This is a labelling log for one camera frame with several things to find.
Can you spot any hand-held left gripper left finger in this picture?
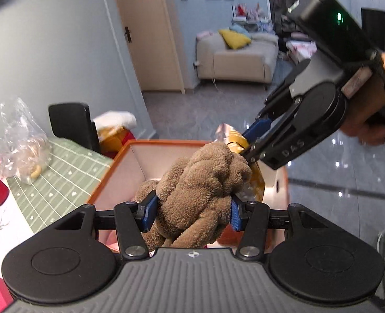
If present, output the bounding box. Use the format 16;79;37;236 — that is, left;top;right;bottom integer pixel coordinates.
41;191;159;262

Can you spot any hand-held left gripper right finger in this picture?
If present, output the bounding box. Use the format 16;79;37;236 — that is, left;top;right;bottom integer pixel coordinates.
230;200;341;260

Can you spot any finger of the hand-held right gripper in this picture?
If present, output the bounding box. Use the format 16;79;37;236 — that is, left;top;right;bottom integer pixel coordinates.
244;103;312;170
241;59;311;145

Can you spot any yellow snack packet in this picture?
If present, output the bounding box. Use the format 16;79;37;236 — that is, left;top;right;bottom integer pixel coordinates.
214;122;266;203

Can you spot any orange cardboard box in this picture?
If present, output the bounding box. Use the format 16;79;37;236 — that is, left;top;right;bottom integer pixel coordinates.
85;140;289;246

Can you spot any brown plush toy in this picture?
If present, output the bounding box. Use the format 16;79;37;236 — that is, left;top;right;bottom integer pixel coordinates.
135;142;253;251

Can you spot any person's right hand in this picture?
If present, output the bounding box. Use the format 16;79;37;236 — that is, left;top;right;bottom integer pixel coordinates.
339;70;385;147

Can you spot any black television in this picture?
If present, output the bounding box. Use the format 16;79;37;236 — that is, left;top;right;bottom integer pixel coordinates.
361;7;385;52

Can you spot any beige sofa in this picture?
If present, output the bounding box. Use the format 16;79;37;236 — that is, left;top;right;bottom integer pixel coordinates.
196;32;279;91

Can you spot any white and yellow plush toy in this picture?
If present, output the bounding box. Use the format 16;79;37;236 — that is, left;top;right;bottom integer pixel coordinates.
93;111;137;160

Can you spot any green checked tablecloth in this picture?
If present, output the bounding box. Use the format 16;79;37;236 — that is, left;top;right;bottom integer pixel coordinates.
3;137;115;237

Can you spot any yellow cushion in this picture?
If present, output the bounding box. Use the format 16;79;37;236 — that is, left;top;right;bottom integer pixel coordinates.
219;29;252;50

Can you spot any black chair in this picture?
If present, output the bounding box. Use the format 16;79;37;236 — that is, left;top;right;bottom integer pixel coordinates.
48;103;101;153

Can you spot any clear plastic bag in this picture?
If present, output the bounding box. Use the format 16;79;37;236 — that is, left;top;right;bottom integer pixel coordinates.
0;97;53;186

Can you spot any wooden door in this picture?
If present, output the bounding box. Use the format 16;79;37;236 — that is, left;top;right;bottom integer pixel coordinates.
109;0;185;93

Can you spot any white printed table runner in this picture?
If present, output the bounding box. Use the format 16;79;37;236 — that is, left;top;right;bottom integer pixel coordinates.
0;196;34;276

